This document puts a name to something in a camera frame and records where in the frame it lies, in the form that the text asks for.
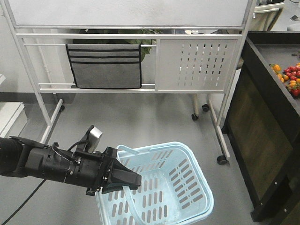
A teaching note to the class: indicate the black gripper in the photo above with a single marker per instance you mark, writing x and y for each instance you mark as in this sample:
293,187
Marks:
89,170

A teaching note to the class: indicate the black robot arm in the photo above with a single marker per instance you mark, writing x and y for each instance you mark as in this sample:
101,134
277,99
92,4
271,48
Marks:
14,152

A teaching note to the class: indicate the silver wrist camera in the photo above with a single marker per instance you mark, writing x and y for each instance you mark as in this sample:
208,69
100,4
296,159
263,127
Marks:
91,138

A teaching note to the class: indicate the grey fabric pocket organizer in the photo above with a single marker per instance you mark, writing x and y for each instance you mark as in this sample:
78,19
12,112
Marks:
105,66

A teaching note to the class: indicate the black wooden produce stand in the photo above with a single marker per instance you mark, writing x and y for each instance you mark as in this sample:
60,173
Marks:
263,126

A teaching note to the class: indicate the light blue plastic basket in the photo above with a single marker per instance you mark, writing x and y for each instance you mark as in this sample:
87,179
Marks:
173,191

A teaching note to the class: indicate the white whiteboard stand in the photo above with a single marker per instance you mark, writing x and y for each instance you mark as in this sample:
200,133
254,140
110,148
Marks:
187,46

